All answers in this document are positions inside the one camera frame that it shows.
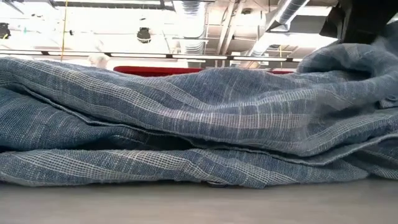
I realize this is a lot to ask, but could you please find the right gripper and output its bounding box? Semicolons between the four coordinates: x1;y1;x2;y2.
319;0;398;45

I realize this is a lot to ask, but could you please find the grey striped shirt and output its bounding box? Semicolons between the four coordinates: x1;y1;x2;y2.
0;21;398;190

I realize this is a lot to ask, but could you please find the red plastic laundry bin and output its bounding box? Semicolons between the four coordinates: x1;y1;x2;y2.
113;65;295;78

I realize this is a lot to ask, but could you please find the orange spray bottle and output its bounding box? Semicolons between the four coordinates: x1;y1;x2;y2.
87;52;111;70

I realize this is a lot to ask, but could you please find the smooth silver air duct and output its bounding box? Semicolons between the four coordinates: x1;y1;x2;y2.
245;0;312;68

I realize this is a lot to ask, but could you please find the ceiling light rail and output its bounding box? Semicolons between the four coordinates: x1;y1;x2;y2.
0;49;304;65

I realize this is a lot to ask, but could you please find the ribbed silver air duct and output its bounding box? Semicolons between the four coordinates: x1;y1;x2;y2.
172;0;208;65

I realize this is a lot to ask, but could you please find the black dome ceiling camera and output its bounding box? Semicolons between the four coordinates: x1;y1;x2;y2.
137;27;152;44

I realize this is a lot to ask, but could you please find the yellow cable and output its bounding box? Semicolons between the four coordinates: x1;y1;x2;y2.
59;0;70;63

